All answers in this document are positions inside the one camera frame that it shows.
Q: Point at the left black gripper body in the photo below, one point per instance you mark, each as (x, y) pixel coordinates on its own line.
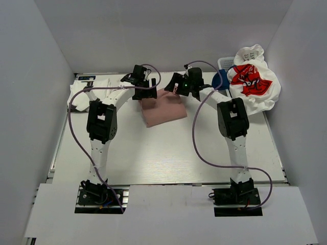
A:
(146, 93)

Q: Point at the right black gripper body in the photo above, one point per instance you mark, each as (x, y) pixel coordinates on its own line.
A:
(184, 86)

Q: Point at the blue t shirt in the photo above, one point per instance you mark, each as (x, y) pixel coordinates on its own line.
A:
(220, 80)

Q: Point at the pink t shirt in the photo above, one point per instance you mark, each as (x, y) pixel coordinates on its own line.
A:
(165, 108)

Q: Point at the white red print t shirt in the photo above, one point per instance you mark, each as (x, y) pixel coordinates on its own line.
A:
(256, 85)

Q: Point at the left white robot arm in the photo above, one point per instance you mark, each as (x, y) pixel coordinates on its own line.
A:
(102, 123)

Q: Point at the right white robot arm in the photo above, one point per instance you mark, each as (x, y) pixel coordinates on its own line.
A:
(233, 121)

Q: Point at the white plastic basket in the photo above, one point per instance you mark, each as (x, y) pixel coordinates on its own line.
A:
(225, 63)

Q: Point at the folded white t shirt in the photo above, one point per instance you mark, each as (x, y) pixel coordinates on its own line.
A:
(81, 101)

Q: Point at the white text t shirt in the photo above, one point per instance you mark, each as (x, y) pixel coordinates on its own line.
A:
(253, 55)

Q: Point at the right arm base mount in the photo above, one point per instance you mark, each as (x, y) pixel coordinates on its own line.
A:
(239, 200)

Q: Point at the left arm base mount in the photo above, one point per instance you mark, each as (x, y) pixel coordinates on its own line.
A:
(99, 199)

